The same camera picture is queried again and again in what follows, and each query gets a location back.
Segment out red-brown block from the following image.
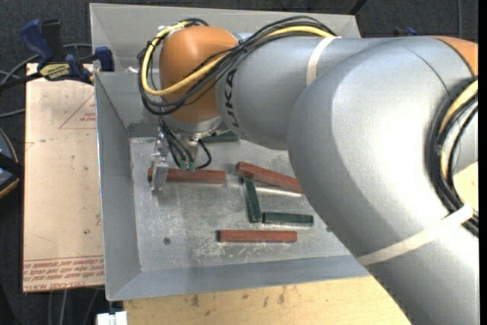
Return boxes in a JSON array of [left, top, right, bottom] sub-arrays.
[[147, 167, 227, 186], [217, 229, 299, 244], [235, 161, 304, 195]]

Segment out grey metal bin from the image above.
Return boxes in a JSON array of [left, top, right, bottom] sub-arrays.
[[89, 2, 373, 302]]

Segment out dark green flat block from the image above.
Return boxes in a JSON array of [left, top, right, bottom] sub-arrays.
[[261, 212, 315, 228], [243, 176, 263, 225], [199, 130, 240, 144]]

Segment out brown cardboard board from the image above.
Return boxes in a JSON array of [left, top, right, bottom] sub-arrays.
[[21, 62, 106, 294]]

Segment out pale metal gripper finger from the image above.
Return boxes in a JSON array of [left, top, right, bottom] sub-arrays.
[[151, 162, 169, 193]]

